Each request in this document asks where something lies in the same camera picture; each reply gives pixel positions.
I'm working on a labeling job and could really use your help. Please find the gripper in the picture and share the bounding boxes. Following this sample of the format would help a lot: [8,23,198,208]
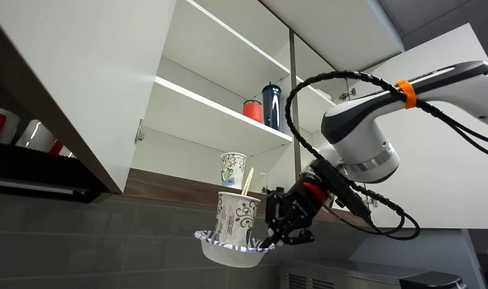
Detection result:
[261,173,330,249]

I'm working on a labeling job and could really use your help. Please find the paper bowl with blue rim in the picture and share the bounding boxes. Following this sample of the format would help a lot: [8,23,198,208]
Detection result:
[194,230,276,268]

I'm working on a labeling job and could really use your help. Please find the patterned paper cup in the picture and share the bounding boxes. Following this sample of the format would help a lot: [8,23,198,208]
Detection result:
[214,192,261,247]
[220,152,247,189]

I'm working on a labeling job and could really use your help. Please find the white cabinet door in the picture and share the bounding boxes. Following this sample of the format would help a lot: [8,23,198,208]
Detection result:
[0,0,177,194]
[347,23,488,230]

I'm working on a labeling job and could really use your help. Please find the wooden chopstick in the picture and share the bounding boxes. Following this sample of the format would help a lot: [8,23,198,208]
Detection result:
[243,167,255,196]
[241,167,253,196]

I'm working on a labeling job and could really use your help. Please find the stainless steel appliance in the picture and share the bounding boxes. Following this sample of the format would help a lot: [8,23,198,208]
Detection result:
[279,260,403,289]

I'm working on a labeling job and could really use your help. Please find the dark blue bottle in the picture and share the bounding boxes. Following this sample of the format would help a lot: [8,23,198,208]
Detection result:
[262,82,282,131]

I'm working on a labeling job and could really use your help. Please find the red tumbler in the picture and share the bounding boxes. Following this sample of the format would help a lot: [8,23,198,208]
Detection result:
[243,100,263,124]

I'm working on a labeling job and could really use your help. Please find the black appliance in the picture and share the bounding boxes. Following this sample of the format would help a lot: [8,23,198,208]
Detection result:
[399,271,468,289]

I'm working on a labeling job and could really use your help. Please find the white and red mug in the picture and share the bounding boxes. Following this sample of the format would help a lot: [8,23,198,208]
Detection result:
[0,105,20,145]
[16,119,64,156]

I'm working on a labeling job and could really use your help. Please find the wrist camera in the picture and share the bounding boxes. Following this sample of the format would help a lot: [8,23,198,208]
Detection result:
[309,158,372,220]

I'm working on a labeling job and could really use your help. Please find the white wall cabinet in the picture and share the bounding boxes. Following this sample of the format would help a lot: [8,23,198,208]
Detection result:
[0,0,488,230]

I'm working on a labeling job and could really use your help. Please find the dark wall shelf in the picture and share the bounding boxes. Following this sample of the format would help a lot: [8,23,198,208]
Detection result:
[0,141,110,204]

